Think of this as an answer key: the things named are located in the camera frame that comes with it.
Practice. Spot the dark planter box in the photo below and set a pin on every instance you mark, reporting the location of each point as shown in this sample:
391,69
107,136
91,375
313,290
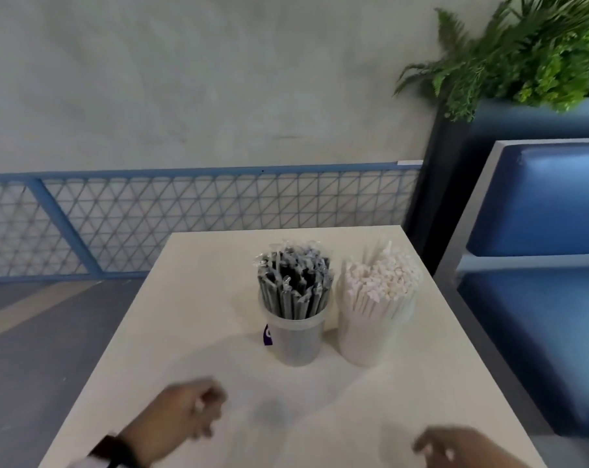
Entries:
431,204

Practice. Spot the bunch of white straws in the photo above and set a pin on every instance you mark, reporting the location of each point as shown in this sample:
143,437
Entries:
377,282

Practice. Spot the blue mesh fence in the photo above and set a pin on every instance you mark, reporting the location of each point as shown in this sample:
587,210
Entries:
128,177

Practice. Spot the green fern plant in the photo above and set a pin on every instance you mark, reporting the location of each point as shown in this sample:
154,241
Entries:
518,58

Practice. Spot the person's left hand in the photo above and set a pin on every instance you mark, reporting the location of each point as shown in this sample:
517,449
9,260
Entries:
177,419

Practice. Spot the person's right hand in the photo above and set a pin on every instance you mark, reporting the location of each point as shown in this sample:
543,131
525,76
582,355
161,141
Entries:
460,448

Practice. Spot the white tag on fence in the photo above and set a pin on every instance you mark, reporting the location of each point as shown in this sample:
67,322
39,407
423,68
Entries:
410,163

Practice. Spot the blue bench back cushion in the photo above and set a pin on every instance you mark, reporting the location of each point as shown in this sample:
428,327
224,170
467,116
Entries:
543,204

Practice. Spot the bunch of black straws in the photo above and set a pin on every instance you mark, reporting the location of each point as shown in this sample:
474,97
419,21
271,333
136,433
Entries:
294,282

